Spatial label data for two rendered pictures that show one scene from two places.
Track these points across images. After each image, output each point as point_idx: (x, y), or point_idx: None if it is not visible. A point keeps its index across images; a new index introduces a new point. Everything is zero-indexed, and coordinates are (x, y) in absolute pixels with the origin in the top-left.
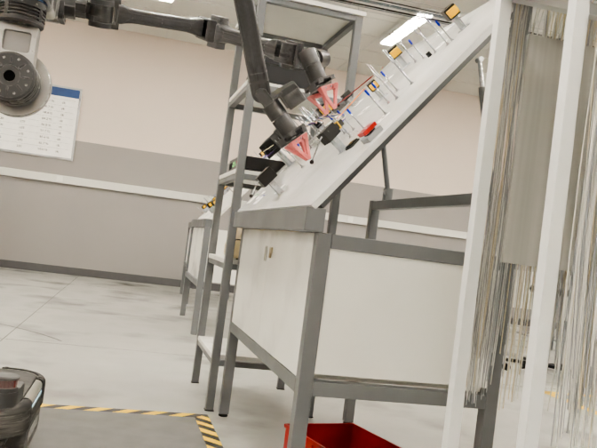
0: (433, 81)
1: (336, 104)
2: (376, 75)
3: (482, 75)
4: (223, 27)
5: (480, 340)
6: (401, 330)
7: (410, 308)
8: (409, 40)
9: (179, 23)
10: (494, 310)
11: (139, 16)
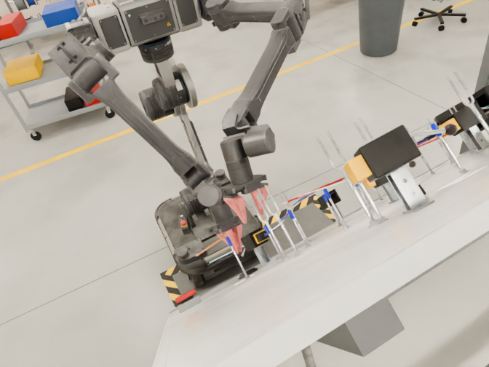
0: (172, 323)
1: (244, 220)
2: (265, 213)
3: (308, 366)
4: (270, 38)
5: None
6: None
7: None
8: (431, 127)
9: (268, 17)
10: None
11: (237, 17)
